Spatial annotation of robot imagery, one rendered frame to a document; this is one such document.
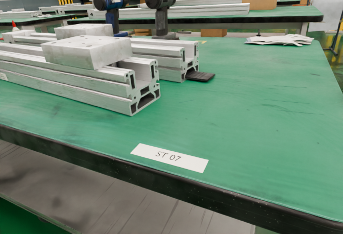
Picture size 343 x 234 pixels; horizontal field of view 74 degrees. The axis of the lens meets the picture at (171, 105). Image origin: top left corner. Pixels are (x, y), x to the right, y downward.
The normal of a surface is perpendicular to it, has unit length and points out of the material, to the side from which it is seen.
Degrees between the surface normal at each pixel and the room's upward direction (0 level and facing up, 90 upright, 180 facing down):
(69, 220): 0
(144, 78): 90
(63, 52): 90
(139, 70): 90
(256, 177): 0
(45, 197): 0
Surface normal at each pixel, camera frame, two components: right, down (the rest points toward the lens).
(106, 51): 0.84, 0.19
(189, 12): -0.40, 0.43
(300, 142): -0.07, -0.89
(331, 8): -0.35, 0.61
